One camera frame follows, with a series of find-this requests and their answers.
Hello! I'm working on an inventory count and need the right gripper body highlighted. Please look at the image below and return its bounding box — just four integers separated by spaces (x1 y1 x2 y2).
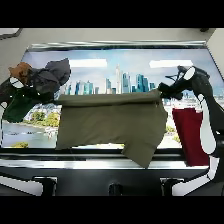
156 80 185 101

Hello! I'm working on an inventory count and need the olive T-shirt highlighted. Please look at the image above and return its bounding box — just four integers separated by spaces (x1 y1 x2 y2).
54 88 169 170

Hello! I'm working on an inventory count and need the red garment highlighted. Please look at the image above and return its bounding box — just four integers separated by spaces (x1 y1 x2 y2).
171 106 211 167

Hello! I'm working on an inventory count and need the grey garment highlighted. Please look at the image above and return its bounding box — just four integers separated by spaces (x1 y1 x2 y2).
27 57 72 97

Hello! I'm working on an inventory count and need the orange garment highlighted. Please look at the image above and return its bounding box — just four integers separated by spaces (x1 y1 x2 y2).
7 61 34 87

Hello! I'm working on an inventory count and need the dark green garment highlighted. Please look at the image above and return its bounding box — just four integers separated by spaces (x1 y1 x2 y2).
2 90 56 124

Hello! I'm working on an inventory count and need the silver frame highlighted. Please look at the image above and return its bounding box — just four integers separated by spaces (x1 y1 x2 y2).
0 40 224 197

